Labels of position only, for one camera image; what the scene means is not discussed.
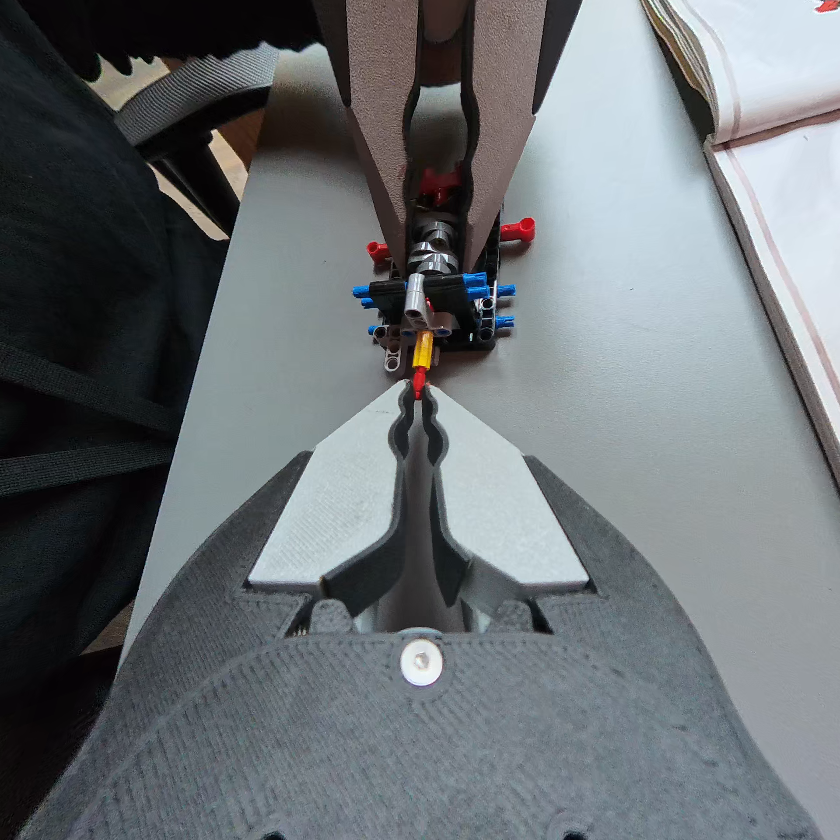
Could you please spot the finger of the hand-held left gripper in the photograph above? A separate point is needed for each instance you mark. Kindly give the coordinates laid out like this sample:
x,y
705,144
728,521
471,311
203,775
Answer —
x,y
502,98
377,98

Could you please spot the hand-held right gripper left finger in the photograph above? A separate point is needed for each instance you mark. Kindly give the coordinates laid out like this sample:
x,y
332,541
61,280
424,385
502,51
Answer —
x,y
328,518

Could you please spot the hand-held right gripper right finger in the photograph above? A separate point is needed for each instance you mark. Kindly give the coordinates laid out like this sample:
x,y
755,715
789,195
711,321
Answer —
x,y
499,518

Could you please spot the red lego axle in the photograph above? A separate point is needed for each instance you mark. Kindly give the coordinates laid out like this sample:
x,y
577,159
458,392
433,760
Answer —
x,y
418,387

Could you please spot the black lego frame assembly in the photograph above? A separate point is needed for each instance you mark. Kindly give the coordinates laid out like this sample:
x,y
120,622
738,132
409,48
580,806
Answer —
x,y
453,289

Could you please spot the lego instruction booklet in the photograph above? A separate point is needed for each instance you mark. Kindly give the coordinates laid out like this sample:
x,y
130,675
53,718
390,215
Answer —
x,y
774,65

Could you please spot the person's left hand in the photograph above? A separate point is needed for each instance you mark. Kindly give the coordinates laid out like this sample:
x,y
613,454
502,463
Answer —
x,y
446,19

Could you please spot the black chair frame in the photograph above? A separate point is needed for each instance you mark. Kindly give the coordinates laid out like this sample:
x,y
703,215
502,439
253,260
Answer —
x,y
203,190

